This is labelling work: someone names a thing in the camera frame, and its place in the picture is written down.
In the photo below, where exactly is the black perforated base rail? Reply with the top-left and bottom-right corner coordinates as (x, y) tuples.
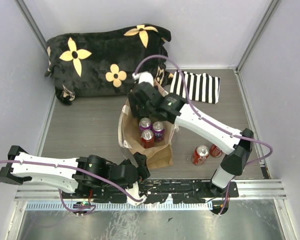
(61, 179), (239, 204)

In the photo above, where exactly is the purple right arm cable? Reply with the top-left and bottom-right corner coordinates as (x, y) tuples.
(134, 54), (275, 216)

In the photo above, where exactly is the purple fanta can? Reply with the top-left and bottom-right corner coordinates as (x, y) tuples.
(138, 117), (152, 133)
(152, 121), (165, 142)

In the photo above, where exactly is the purple Fanta can front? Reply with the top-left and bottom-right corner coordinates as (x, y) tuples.
(152, 121), (165, 142)

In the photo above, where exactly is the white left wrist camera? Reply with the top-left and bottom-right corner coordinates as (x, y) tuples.
(126, 182), (147, 206)

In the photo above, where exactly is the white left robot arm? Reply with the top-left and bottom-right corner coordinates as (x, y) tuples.
(0, 145), (151, 198)

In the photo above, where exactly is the black white striped cloth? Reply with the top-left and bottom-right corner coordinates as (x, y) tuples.
(163, 71), (221, 104)

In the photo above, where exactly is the red cola can front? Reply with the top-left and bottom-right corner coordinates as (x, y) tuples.
(192, 145), (210, 166)

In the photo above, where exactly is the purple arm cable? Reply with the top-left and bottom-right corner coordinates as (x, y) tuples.
(134, 54), (275, 216)
(0, 159), (147, 217)

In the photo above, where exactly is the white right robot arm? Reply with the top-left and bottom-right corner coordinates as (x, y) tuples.
(128, 82), (254, 197)

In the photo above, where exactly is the tan canvas tote bag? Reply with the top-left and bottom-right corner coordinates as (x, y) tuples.
(117, 81), (175, 169)

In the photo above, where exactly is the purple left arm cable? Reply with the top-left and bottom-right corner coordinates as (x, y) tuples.
(0, 159), (147, 217)

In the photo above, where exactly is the black floral plush blanket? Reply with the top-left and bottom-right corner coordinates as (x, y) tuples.
(45, 24), (172, 106)

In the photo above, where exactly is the red cola can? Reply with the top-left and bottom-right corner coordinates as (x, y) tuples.
(209, 144), (223, 158)
(192, 145), (210, 166)
(141, 129), (155, 149)

